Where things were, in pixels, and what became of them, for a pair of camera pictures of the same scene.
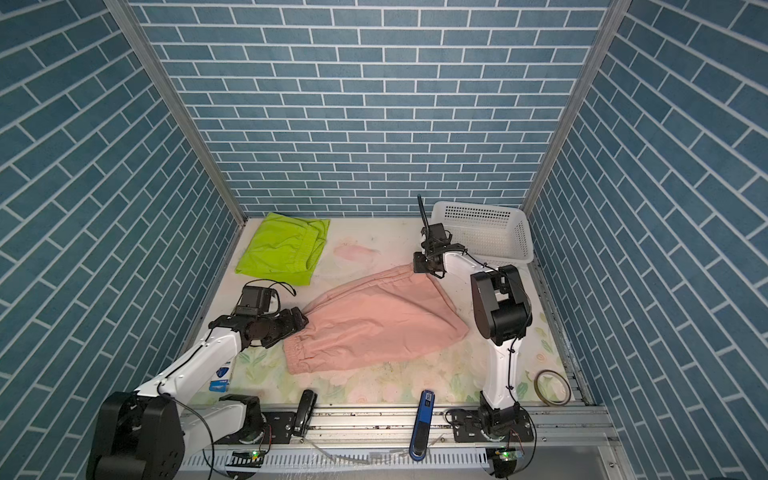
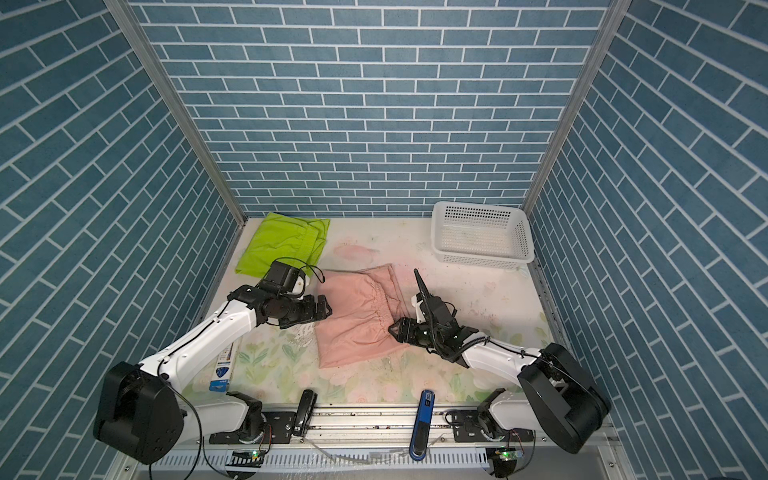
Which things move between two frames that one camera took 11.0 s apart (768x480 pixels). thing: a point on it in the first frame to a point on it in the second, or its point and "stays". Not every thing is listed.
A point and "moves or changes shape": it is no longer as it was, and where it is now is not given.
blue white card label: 221,380 stays
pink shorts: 377,314 moves or changes shape
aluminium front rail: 389,427 stays
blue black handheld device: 420,441 stays
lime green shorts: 285,248 stays
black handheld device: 305,411 stays
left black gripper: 289,325 to 310,312
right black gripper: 418,267 to 406,332
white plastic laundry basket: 500,234 stays
